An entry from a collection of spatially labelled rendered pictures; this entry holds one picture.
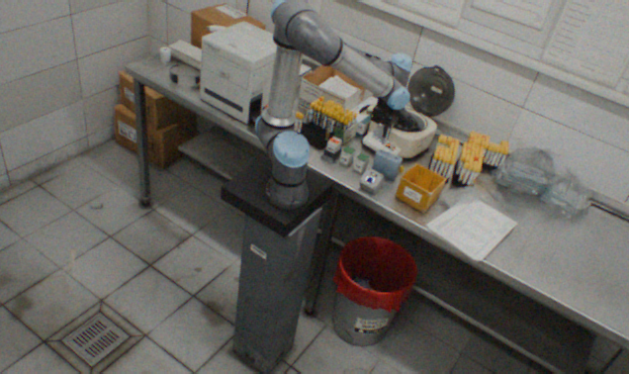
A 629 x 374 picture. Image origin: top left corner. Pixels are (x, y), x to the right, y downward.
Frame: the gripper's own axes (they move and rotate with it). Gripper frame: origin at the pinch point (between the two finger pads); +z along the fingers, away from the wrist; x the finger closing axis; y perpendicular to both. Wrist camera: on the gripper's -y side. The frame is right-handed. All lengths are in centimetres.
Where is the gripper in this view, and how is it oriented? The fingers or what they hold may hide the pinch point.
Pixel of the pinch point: (385, 141)
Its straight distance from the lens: 214.4
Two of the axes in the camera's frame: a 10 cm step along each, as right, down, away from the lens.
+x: -4.7, 5.0, -7.3
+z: -1.5, 7.7, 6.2
